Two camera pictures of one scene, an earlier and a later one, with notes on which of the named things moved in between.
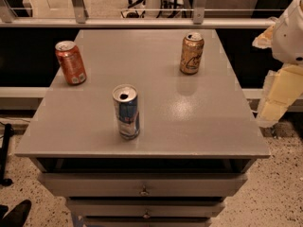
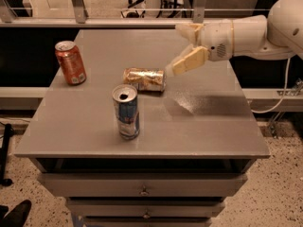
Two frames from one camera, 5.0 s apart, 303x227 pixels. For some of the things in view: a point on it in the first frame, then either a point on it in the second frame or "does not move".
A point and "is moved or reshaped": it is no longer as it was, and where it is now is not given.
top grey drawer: [144, 183] does not move
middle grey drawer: [147, 207] does not move
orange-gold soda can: [191, 54] is moved or reshaped
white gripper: [290, 37] to [217, 41]
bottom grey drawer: [148, 220] does not move
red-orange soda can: [70, 61] does not move
